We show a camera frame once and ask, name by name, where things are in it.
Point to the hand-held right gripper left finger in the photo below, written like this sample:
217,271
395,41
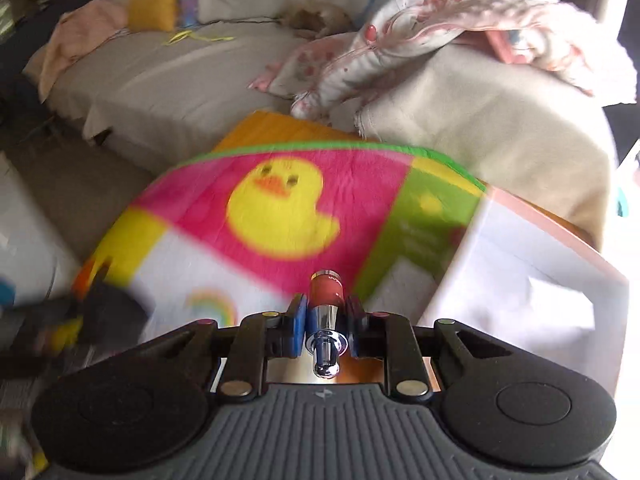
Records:
298,325

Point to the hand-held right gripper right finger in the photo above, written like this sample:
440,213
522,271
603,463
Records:
355,330

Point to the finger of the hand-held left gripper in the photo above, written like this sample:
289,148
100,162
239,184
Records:
112,310

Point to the red and chrome tube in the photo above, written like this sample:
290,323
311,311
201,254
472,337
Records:
326,305

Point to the pink cardboard box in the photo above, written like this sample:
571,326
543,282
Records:
525,285

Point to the colourful printed blanket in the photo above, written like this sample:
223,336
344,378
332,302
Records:
310,220

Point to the beige covered sofa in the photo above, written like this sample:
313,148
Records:
165,90

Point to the pale pink cloth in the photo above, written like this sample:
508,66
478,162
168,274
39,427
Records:
80,35

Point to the brown furry thing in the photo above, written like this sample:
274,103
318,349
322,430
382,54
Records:
315,19

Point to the yellow cushion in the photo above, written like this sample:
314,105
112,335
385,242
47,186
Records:
152,5

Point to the pink floral baby blanket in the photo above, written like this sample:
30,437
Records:
450,20

